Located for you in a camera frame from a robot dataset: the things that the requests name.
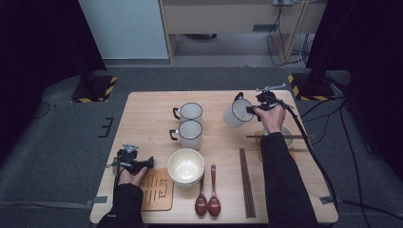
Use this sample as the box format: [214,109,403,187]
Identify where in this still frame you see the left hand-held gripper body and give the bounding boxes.
[113,143,141,174]

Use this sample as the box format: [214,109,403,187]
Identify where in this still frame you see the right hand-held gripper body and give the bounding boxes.
[255,83,287,112]

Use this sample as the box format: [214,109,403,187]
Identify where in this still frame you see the single brown wooden chopstick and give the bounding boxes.
[246,134,315,140]
[246,135,315,141]

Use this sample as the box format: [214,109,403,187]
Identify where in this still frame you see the white enamel mug black rim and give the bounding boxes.
[222,91,256,129]
[168,119,203,151]
[172,102,203,124]

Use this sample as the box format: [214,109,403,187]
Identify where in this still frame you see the cream ceramic bowl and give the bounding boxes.
[166,147,205,186]
[172,177,203,187]
[260,124,295,150]

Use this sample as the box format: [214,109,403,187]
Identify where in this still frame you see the carved wooden coaster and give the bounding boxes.
[139,168,175,212]
[254,130,297,162]

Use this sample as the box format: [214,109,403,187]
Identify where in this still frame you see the row of dark brown chopsticks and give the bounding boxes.
[239,147,257,219]

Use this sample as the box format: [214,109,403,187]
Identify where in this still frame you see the person's right hand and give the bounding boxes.
[253,104,288,136]

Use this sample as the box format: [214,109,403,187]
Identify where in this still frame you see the person's left hand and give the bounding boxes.
[114,165,149,188]

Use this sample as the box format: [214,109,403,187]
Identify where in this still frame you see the grey tape strip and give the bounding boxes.
[318,195,343,205]
[85,196,109,208]

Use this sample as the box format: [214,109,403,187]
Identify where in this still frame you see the hazard striped stand base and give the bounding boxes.
[287,71,336,103]
[70,75,119,104]

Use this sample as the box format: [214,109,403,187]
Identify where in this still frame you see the red-brown wooden spoon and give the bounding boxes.
[194,172,209,218]
[207,163,222,219]

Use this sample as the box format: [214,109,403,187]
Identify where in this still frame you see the dark round object under desk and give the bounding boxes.
[183,32,219,41]

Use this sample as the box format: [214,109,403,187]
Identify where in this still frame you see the beige wooden desk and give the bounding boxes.
[159,0,328,65]

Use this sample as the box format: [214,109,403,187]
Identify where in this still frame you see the black curtain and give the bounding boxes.
[0,0,107,160]
[305,0,403,172]

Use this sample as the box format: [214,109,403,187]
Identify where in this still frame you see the white partition panel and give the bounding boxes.
[78,0,169,60]

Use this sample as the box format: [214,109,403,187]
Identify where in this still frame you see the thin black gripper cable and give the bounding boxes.
[113,162,122,189]

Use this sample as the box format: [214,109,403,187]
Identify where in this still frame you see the black floor cable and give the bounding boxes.
[31,102,57,120]
[338,104,374,228]
[299,96,346,120]
[341,198,403,220]

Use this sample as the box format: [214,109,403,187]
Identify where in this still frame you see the black hanging cable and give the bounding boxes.
[266,2,305,67]

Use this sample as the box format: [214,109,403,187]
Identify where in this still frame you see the thick black gripper cable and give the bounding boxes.
[275,98,340,213]

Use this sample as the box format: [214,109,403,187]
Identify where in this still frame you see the grey rectangular desk handle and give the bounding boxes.
[252,23,278,32]

